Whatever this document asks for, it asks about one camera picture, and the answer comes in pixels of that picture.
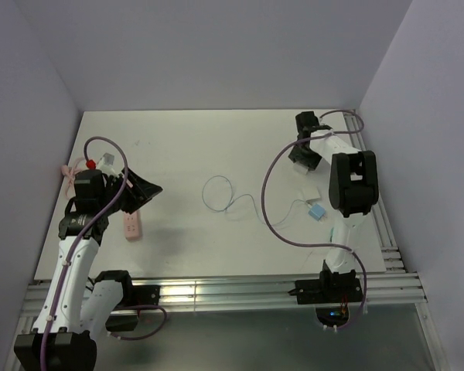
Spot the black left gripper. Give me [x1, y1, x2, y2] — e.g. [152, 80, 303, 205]
[98, 167, 162, 216]

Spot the white charger plug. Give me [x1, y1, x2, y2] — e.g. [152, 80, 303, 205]
[292, 162, 309, 175]

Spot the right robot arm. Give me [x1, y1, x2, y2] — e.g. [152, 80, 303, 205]
[288, 111, 379, 301]

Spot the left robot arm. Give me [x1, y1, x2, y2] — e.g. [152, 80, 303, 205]
[14, 168, 163, 370]

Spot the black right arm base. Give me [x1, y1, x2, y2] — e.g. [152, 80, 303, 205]
[288, 276, 363, 305]

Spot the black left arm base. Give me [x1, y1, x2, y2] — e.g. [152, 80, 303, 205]
[105, 284, 160, 332]

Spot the blue charger plug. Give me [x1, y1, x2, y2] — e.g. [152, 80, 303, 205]
[309, 203, 326, 222]

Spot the pink power strip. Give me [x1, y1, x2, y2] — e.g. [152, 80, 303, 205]
[123, 210, 142, 242]

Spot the pink power strip cord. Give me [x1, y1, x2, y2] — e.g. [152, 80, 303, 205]
[60, 156, 87, 200]

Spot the thin light blue cable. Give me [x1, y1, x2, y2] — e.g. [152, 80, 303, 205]
[202, 175, 314, 227]

